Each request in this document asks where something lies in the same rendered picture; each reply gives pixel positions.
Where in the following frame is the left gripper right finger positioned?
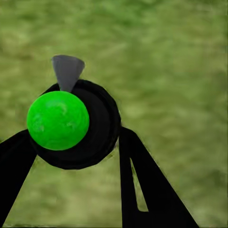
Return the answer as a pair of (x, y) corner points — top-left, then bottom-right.
(118, 126), (199, 228)

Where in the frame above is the pesticide atomizer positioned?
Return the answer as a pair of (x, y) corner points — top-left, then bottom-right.
(27, 55), (121, 170)

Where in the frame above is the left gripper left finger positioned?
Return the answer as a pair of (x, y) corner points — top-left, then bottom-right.
(0, 129), (37, 228)

